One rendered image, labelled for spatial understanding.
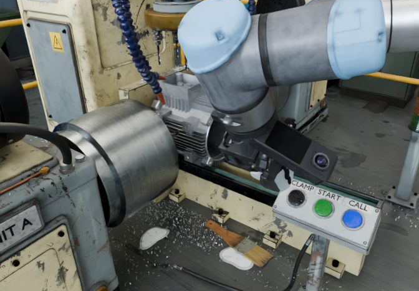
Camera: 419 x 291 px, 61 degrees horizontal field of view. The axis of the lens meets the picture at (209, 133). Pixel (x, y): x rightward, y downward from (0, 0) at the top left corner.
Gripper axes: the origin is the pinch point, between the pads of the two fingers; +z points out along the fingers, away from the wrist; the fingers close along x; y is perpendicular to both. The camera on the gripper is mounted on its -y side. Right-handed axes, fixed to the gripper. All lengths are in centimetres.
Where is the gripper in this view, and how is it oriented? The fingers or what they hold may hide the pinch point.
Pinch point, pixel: (288, 184)
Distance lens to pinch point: 62.6
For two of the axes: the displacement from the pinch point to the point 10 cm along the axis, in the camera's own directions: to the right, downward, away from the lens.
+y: -8.0, -2.6, 5.4
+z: 3.4, 5.5, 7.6
